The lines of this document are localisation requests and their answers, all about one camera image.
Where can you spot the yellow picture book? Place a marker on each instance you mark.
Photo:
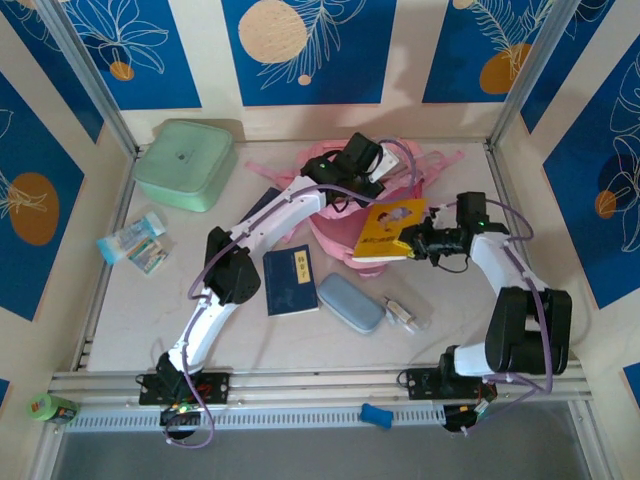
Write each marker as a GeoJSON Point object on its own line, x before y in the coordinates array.
{"type": "Point", "coordinates": [385, 225]}

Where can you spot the pink student backpack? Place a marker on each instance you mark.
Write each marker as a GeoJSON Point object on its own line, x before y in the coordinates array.
{"type": "Point", "coordinates": [340, 235]}

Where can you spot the grey-blue pencil case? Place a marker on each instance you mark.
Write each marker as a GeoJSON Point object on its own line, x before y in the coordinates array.
{"type": "Point", "coordinates": [350, 302]}

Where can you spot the navy book with yellow label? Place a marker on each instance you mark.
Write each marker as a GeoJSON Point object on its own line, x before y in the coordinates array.
{"type": "Point", "coordinates": [289, 285]}
{"type": "Point", "coordinates": [270, 194]}

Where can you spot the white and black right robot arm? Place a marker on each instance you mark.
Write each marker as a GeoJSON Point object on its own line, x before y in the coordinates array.
{"type": "Point", "coordinates": [495, 265]}

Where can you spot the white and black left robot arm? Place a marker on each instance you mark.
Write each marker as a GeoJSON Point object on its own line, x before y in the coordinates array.
{"type": "Point", "coordinates": [280, 215]}

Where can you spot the blue tissue pack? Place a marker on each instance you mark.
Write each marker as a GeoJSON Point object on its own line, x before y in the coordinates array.
{"type": "Point", "coordinates": [127, 239]}

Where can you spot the mint green square lunch case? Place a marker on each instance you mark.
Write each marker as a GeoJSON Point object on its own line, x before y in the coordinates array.
{"type": "Point", "coordinates": [182, 162]}

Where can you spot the blue bone-shaped clip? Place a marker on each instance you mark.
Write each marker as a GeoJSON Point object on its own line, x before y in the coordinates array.
{"type": "Point", "coordinates": [376, 415]}

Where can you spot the clear packet of printed cards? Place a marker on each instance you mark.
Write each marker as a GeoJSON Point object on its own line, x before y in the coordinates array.
{"type": "Point", "coordinates": [152, 255]}

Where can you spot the green tape roll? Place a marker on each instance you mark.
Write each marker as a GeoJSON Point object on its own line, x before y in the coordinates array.
{"type": "Point", "coordinates": [47, 406]}

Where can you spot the aluminium side rail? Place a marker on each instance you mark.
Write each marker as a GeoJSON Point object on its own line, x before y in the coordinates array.
{"type": "Point", "coordinates": [511, 200]}
{"type": "Point", "coordinates": [122, 200]}

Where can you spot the aluminium front frame rail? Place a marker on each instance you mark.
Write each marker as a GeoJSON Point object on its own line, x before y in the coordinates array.
{"type": "Point", "coordinates": [320, 385]}

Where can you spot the aluminium frame post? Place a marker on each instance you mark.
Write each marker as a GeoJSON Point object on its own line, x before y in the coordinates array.
{"type": "Point", "coordinates": [532, 75]}
{"type": "Point", "coordinates": [90, 75]}

